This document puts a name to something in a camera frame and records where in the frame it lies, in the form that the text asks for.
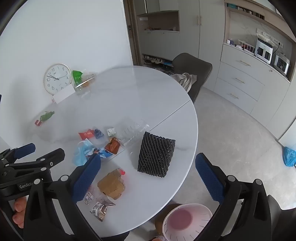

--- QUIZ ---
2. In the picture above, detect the shoe cabinet with niche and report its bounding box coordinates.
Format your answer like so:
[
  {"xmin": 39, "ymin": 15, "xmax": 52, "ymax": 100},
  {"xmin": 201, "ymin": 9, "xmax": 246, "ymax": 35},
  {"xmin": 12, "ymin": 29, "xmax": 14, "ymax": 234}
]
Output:
[{"xmin": 136, "ymin": 10, "xmax": 181, "ymax": 70}]

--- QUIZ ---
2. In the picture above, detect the silver foil wrapper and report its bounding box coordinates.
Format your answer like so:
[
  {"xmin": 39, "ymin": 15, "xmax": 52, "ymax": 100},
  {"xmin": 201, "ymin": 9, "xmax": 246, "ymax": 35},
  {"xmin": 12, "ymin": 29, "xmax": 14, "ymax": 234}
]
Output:
[{"xmin": 90, "ymin": 200, "xmax": 116, "ymax": 222}]

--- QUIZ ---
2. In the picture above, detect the brown orange wrapper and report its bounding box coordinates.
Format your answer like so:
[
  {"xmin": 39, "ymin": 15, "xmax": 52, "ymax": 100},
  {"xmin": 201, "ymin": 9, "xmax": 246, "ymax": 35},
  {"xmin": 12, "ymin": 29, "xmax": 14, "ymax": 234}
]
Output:
[{"xmin": 105, "ymin": 137, "xmax": 120, "ymax": 154}]

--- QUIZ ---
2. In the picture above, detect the clear labelled plastic packet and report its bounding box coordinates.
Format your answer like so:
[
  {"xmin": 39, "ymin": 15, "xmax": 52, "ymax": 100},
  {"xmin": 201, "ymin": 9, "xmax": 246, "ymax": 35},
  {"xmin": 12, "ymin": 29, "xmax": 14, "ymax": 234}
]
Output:
[{"xmin": 84, "ymin": 185, "xmax": 109, "ymax": 207}]

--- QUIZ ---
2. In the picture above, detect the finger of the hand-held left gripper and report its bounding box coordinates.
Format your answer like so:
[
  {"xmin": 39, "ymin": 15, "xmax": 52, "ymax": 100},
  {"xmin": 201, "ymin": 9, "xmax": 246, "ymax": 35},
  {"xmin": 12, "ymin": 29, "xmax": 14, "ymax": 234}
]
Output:
[
  {"xmin": 5, "ymin": 148, "xmax": 65, "ymax": 173},
  {"xmin": 0, "ymin": 143, "xmax": 36, "ymax": 163}
]

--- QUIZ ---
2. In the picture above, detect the tall white cabinet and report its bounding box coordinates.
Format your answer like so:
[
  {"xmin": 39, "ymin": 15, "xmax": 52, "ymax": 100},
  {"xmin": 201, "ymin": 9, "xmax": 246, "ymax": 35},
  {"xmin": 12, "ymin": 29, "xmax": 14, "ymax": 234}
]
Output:
[{"xmin": 179, "ymin": 0, "xmax": 226, "ymax": 61}]

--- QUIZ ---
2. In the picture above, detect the row of shoes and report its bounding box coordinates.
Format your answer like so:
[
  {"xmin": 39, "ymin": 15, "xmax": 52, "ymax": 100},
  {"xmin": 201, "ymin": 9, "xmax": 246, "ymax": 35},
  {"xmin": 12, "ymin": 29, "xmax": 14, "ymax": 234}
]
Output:
[{"xmin": 142, "ymin": 54, "xmax": 174, "ymax": 70}]

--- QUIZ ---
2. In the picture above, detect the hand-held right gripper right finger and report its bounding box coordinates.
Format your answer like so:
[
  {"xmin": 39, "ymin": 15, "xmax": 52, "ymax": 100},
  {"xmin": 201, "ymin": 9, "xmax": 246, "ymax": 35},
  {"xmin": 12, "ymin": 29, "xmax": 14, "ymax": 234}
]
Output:
[{"xmin": 195, "ymin": 153, "xmax": 272, "ymax": 241}]

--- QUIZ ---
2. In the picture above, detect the blue face mask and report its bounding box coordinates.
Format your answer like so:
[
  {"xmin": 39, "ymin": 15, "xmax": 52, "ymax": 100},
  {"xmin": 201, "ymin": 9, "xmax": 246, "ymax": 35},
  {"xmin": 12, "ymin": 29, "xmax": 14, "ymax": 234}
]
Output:
[{"xmin": 73, "ymin": 138, "xmax": 93, "ymax": 166}]

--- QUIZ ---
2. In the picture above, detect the red snack wrapper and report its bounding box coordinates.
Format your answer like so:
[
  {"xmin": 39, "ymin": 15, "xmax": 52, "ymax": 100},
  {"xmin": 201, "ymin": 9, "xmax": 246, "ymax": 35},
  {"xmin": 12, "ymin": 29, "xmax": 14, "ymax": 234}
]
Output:
[{"xmin": 79, "ymin": 129, "xmax": 95, "ymax": 140}]

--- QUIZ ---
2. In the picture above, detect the silver countertop oven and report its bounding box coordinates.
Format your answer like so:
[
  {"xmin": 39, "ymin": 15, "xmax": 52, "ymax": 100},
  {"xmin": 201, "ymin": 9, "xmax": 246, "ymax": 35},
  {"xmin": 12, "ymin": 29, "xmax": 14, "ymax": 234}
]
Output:
[{"xmin": 273, "ymin": 54, "xmax": 290, "ymax": 76}]

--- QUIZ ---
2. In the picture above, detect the green plastic bag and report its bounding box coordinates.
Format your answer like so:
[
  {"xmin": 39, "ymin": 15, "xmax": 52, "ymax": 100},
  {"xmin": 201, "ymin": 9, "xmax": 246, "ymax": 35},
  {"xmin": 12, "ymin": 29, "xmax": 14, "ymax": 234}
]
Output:
[{"xmin": 72, "ymin": 70, "xmax": 83, "ymax": 85}]

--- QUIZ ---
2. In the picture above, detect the white drawer cabinet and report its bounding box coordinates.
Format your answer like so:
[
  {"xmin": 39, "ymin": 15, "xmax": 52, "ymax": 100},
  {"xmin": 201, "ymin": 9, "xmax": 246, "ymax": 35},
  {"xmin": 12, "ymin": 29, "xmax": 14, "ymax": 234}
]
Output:
[{"xmin": 214, "ymin": 43, "xmax": 290, "ymax": 127}]

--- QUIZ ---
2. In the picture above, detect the white card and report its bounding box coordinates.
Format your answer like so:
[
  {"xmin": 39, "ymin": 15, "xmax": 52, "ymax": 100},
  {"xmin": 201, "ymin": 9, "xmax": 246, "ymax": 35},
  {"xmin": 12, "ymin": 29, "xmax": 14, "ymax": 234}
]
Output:
[{"xmin": 53, "ymin": 86, "xmax": 76, "ymax": 103}]

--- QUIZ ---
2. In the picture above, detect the beige cloth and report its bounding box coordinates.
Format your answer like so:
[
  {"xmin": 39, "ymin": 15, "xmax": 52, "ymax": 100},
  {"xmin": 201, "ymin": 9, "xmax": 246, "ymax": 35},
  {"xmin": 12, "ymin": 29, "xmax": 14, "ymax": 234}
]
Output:
[{"xmin": 171, "ymin": 72, "xmax": 197, "ymax": 92}]

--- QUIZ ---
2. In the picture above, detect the crushed brown carton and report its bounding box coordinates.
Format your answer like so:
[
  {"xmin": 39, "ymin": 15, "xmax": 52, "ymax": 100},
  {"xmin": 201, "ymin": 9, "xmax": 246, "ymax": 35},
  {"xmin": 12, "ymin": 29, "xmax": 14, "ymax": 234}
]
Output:
[{"xmin": 97, "ymin": 168, "xmax": 126, "ymax": 200}]

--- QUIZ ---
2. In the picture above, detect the black foam net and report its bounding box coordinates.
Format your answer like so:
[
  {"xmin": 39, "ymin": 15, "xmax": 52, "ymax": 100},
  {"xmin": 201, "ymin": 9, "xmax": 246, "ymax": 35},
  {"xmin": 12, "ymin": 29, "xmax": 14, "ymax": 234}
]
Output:
[{"xmin": 137, "ymin": 131, "xmax": 176, "ymax": 178}]

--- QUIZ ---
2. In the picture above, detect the person's left hand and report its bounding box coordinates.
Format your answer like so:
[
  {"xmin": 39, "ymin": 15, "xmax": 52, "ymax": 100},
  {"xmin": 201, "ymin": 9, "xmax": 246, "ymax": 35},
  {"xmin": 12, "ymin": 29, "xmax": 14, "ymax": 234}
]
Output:
[{"xmin": 12, "ymin": 197, "xmax": 28, "ymax": 229}]

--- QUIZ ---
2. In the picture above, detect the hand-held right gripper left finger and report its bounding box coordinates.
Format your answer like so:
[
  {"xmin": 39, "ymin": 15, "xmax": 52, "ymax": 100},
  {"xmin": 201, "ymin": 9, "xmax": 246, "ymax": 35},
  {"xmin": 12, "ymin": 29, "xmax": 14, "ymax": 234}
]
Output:
[{"xmin": 24, "ymin": 153, "xmax": 102, "ymax": 241}]

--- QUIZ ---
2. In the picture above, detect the round white wall clock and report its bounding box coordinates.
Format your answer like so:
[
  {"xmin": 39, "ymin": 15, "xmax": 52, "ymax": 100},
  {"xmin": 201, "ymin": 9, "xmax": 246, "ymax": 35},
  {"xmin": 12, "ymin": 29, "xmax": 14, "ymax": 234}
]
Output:
[{"xmin": 43, "ymin": 64, "xmax": 73, "ymax": 95}]

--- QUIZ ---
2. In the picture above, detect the white plastic waste basket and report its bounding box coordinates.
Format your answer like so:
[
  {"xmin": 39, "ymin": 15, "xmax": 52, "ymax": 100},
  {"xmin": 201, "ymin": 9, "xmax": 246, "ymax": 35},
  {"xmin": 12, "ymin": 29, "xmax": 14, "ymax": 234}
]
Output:
[{"xmin": 162, "ymin": 203, "xmax": 214, "ymax": 241}]

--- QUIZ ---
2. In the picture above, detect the grey chair with cloth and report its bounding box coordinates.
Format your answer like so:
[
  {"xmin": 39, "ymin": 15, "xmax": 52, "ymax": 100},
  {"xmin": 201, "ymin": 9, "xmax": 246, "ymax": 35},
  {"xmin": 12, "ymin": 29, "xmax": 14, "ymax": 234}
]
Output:
[{"xmin": 172, "ymin": 53, "xmax": 213, "ymax": 104}]

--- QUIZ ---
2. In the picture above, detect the shelf of books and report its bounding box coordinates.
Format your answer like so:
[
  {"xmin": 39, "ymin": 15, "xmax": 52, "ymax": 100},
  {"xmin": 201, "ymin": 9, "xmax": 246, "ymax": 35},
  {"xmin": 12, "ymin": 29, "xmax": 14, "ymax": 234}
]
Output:
[{"xmin": 225, "ymin": 0, "xmax": 266, "ymax": 19}]

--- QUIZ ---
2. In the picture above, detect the white dish rack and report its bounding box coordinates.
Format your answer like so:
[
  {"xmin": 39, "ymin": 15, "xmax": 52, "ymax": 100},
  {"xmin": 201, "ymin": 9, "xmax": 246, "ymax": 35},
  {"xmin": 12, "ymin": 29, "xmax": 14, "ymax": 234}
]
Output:
[{"xmin": 237, "ymin": 39, "xmax": 255, "ymax": 52}]

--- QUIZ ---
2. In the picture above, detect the blue plastic bag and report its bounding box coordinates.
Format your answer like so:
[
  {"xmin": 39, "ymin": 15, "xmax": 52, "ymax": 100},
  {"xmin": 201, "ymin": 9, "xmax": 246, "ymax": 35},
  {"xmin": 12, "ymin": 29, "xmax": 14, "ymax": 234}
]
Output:
[{"xmin": 282, "ymin": 147, "xmax": 296, "ymax": 167}]

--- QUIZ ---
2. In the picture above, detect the blue snack wrapper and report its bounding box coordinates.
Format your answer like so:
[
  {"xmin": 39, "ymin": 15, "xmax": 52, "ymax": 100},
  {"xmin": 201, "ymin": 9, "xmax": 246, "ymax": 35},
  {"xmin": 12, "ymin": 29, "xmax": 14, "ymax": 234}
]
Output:
[{"xmin": 84, "ymin": 148, "xmax": 112, "ymax": 159}]

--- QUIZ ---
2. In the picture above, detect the white countertop appliance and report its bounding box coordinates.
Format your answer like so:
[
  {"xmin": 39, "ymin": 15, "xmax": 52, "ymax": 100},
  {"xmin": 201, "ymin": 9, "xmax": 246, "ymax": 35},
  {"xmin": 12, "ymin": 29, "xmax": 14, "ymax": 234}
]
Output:
[{"xmin": 254, "ymin": 38, "xmax": 274, "ymax": 64}]

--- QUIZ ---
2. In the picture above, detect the green packet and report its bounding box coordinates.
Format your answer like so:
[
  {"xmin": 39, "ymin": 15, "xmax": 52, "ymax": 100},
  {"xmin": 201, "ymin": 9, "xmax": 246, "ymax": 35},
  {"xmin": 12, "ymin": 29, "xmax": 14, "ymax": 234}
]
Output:
[{"xmin": 40, "ymin": 111, "xmax": 55, "ymax": 122}]

